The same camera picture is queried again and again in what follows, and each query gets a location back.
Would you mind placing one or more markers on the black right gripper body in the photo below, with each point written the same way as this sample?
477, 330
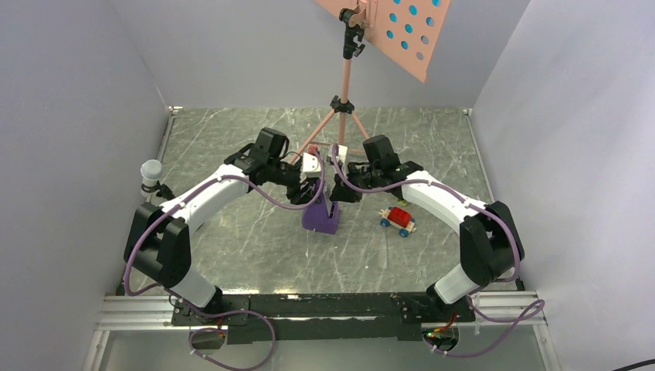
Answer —
364, 178

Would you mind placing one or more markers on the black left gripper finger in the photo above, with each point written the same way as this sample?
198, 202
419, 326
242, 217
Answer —
308, 191
295, 195

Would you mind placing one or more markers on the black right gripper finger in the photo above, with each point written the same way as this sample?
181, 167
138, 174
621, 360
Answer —
348, 195
338, 193

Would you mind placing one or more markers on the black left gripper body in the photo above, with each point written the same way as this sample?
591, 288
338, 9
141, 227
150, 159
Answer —
285, 174

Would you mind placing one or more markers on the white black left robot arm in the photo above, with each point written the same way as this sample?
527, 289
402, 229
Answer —
159, 241

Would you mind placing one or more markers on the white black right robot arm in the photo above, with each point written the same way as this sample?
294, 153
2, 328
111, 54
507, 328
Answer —
490, 245

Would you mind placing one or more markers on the red wooden toy car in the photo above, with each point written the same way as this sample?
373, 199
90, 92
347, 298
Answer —
398, 218

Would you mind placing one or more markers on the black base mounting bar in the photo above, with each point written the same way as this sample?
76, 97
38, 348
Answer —
258, 317

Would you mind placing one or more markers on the grey microphone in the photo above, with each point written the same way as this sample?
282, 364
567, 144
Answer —
151, 172

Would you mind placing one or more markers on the pink music stand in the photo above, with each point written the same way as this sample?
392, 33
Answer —
405, 31

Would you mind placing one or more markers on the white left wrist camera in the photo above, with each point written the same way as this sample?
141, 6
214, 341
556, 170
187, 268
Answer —
311, 165

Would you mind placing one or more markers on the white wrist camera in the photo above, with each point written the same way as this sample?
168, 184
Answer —
338, 155
311, 165

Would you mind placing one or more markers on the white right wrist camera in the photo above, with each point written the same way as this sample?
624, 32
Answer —
338, 155

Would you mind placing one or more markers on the aluminium frame rail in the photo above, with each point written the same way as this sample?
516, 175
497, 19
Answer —
154, 313

